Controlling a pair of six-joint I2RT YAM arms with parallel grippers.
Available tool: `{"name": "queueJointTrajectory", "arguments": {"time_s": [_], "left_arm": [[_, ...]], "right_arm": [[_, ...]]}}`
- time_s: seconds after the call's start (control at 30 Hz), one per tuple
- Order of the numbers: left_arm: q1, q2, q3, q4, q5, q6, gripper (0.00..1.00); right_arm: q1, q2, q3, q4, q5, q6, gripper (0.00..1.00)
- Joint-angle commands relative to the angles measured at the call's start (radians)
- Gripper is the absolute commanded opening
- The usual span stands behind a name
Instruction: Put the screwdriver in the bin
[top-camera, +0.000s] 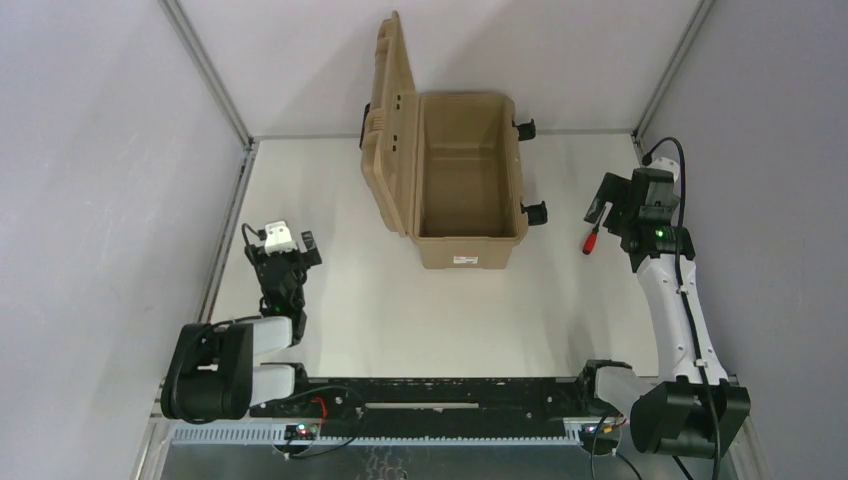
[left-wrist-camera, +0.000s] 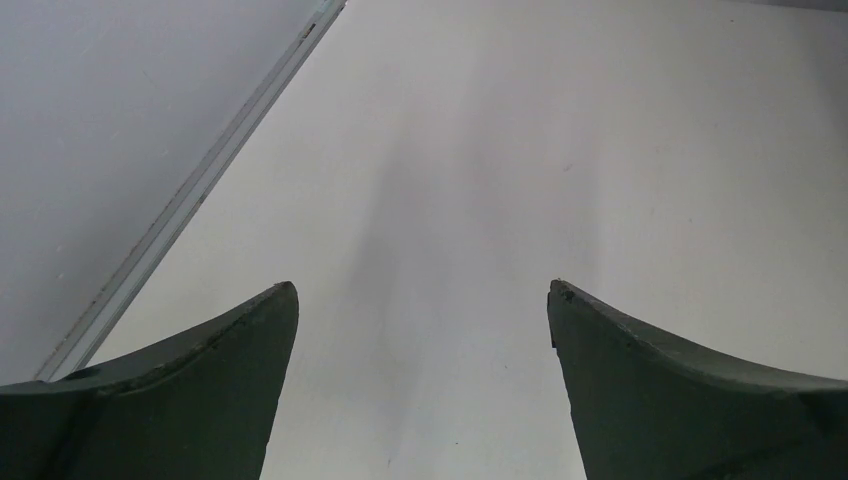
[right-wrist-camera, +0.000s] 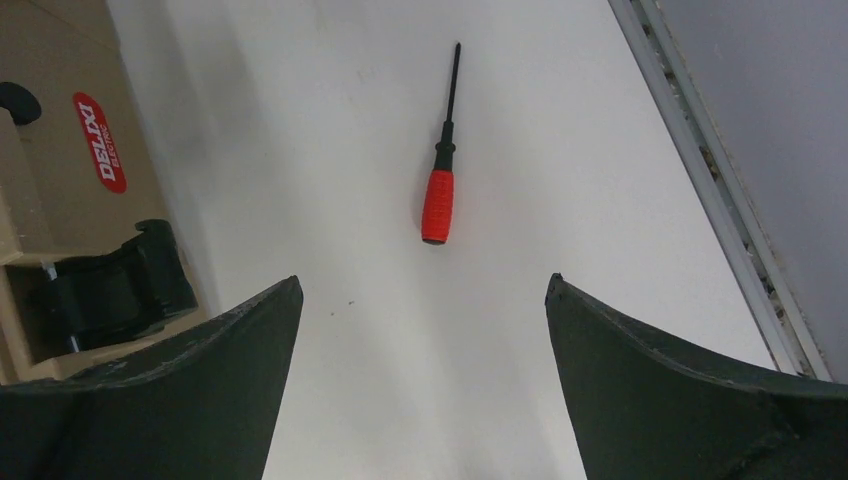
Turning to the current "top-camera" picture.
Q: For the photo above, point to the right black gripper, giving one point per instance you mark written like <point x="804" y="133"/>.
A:
<point x="613" y="203"/>

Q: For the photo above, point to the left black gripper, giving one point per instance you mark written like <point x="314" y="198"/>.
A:
<point x="284" y="259"/>

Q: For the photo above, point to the red black screwdriver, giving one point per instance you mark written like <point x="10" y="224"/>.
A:
<point x="591" y="239"/>

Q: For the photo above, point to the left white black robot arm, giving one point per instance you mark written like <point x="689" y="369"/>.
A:
<point x="213" y="374"/>

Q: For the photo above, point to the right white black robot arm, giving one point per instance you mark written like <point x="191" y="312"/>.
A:
<point x="694" y="409"/>

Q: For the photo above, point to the tan plastic toolbox bin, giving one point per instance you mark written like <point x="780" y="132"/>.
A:
<point x="444" y="168"/>

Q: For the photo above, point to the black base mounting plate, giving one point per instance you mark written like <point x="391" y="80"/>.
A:
<point x="428" y="406"/>

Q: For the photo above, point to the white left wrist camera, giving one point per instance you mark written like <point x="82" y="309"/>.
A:
<point x="278" y="238"/>

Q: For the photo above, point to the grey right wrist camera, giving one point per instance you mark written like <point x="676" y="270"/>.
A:
<point x="668" y="165"/>

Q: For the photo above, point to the grey slotted cable duct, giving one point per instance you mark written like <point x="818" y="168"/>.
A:
<point x="279" y="434"/>

